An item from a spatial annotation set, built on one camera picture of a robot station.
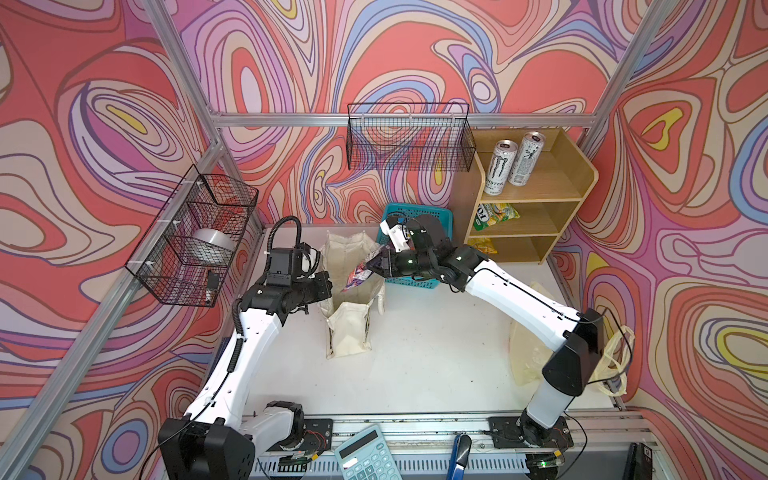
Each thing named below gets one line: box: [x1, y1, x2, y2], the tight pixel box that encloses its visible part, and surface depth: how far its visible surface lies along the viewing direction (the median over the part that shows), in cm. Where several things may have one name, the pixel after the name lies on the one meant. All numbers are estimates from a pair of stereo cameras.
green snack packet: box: [473, 203, 521, 231], surface depth 98 cm
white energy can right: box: [508, 131, 546, 187], surface depth 81 cm
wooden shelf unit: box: [465, 128, 599, 265], surface depth 90 cm
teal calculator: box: [334, 424, 404, 480], surface depth 70 cm
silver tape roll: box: [185, 228, 235, 266], surface depth 74 cm
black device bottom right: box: [622, 442, 653, 480], surface depth 69 cm
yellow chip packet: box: [468, 237, 498, 254], surface depth 110 cm
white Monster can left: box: [484, 139, 519, 196], surface depth 78 cm
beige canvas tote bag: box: [318, 231, 387, 359], surface depth 86 cm
